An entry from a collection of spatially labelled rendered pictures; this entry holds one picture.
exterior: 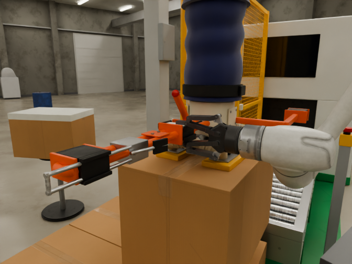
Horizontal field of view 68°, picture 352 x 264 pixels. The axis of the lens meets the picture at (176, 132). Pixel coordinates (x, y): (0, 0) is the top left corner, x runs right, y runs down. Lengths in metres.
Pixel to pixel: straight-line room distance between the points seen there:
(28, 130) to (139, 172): 1.86
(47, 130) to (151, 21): 1.28
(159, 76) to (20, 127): 1.29
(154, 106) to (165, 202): 1.68
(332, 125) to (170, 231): 0.56
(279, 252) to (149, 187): 0.93
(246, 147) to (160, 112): 1.80
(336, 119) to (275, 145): 0.24
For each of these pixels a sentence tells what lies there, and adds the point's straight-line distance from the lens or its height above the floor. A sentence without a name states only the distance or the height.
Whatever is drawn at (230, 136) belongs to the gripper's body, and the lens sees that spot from 0.69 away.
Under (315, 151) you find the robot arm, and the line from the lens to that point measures 0.65.
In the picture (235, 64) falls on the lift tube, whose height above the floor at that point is 1.40.
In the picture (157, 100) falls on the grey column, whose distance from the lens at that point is 2.41.
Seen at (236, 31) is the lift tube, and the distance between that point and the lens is 0.95.
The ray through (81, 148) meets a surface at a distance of 0.56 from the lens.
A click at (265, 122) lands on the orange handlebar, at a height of 1.20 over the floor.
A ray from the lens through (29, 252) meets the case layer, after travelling 1.53.
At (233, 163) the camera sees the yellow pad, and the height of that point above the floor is 1.09.
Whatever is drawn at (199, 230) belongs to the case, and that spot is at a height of 0.93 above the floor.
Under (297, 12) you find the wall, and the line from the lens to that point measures 14.03.
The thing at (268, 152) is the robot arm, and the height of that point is 1.19.
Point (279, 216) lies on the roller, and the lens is 1.74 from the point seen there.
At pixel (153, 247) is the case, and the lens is 0.96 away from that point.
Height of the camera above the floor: 1.38
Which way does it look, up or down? 13 degrees down
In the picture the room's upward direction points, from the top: straight up
